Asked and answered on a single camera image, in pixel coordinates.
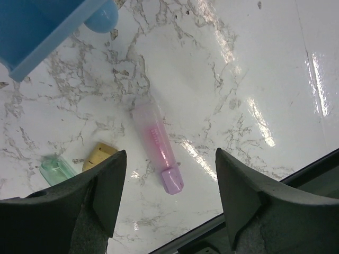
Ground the green highlighter left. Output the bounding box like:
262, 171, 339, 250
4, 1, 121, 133
39, 155, 77, 186

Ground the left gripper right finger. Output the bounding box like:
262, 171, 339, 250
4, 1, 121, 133
215, 147, 339, 254

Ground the tan eraser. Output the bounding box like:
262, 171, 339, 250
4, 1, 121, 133
82, 142, 118, 172

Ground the pink highlighter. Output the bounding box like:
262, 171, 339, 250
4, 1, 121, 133
132, 103, 184, 195

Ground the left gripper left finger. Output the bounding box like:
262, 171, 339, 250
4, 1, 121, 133
1, 150, 127, 253

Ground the light blue bin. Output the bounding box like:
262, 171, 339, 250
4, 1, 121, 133
1, 0, 118, 82

